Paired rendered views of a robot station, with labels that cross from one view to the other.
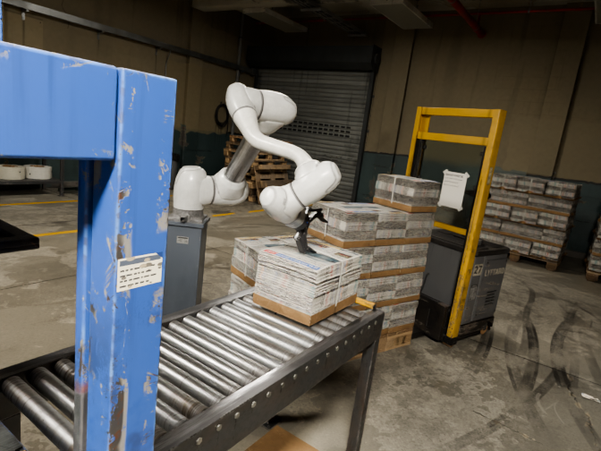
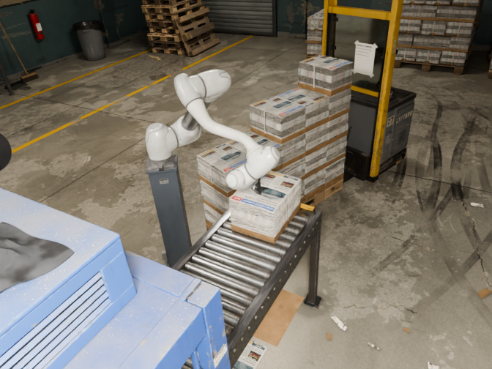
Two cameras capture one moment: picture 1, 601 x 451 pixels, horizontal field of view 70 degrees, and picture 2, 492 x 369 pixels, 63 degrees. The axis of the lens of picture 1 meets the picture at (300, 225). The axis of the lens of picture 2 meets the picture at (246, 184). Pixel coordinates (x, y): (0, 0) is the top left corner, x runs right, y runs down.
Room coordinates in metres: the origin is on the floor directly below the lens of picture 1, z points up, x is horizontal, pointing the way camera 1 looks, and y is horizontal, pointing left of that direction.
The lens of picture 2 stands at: (-0.18, 0.10, 2.32)
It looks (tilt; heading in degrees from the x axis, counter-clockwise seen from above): 33 degrees down; 358
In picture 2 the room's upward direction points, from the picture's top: 4 degrees counter-clockwise
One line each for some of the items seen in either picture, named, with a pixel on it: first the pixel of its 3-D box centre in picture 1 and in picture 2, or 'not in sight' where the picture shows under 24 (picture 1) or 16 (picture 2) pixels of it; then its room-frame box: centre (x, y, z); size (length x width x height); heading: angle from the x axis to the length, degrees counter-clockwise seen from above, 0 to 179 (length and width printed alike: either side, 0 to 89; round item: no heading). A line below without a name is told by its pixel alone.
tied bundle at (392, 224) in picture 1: (373, 223); (301, 109); (3.05, -0.52, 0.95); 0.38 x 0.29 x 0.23; 36
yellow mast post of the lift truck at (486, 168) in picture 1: (472, 228); (383, 92); (3.22, -1.30, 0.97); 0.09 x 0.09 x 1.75; 37
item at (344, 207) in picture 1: (344, 207); (277, 105); (2.88, -0.28, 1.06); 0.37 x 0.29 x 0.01; 37
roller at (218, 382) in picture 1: (185, 364); (207, 296); (1.19, 0.29, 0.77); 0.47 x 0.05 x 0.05; 57
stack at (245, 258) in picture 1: (316, 299); (267, 179); (2.79, -0.17, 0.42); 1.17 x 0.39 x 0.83; 127
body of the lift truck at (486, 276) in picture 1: (450, 280); (369, 127); (3.71, -1.40, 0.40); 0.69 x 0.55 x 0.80; 37
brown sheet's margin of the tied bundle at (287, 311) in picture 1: (292, 303); (258, 225); (1.65, -0.01, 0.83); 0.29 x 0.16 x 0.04; 56
